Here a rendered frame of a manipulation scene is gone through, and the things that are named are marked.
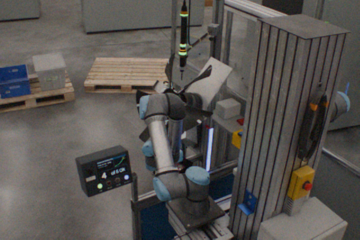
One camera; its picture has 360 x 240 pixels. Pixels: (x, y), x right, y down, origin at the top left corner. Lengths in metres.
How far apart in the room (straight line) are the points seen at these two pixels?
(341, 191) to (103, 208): 2.00
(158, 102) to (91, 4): 6.03
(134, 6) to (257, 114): 6.56
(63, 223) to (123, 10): 5.38
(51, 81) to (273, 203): 4.04
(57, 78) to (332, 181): 3.76
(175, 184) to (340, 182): 1.28
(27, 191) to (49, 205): 0.32
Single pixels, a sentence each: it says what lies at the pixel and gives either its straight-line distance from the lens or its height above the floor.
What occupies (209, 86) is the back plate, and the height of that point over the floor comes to 1.21.
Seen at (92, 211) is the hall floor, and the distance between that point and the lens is 3.42.
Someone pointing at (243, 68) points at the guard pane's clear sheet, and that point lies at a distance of 3.03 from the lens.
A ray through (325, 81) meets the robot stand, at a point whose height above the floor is 1.85.
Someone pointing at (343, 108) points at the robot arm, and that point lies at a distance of 1.87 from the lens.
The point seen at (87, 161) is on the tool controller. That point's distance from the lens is 1.89.
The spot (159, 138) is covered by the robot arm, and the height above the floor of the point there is 1.38.
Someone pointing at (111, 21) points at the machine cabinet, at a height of 0.24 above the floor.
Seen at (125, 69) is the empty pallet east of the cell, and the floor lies 0.15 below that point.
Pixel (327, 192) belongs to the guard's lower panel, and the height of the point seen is 0.70.
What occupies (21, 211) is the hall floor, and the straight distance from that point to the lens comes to 3.57.
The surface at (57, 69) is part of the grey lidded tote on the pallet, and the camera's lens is 5.09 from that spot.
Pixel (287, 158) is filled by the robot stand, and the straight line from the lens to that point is 1.48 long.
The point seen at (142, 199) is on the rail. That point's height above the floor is 0.86.
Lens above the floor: 2.38
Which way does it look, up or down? 29 degrees down
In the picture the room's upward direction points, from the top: 2 degrees clockwise
